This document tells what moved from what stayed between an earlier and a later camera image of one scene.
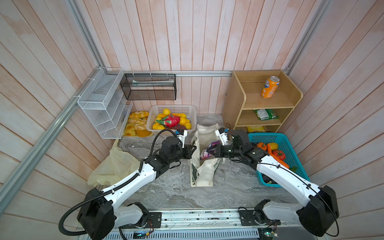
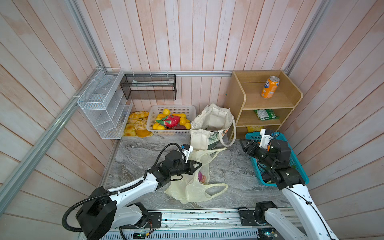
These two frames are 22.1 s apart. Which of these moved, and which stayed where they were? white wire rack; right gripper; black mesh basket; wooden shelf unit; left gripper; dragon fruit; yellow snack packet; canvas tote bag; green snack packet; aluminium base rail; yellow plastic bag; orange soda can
Moved: right gripper; canvas tote bag; yellow plastic bag; left gripper
Stayed: green snack packet; orange soda can; aluminium base rail; yellow snack packet; dragon fruit; wooden shelf unit; black mesh basket; white wire rack
